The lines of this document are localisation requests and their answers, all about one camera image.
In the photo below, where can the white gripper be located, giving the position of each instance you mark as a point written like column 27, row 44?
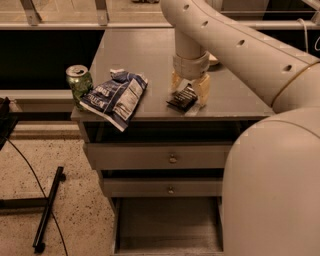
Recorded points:
column 190, row 68

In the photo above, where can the black chocolate bar wrapper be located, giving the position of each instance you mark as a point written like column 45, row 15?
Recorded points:
column 184, row 99

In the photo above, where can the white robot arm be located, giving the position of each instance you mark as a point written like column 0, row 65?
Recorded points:
column 271, row 183

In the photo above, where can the top grey drawer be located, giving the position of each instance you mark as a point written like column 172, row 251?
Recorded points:
column 147, row 156

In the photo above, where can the grey drawer cabinet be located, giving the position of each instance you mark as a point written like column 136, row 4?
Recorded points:
column 230, row 110

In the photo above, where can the middle grey drawer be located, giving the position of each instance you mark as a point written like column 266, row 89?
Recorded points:
column 175, row 187

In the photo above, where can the bottom open grey drawer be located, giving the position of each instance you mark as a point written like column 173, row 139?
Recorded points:
column 178, row 226

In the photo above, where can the blue white chip bag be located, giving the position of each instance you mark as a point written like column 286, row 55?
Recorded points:
column 116, row 99

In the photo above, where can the green soda can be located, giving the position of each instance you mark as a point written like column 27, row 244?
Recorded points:
column 80, row 81

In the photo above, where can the metal railing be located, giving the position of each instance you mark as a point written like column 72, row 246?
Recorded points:
column 89, row 14

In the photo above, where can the black object at left edge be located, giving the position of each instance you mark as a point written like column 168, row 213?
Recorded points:
column 7, row 121

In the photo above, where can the black metal stand base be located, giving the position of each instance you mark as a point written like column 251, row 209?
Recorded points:
column 46, row 203

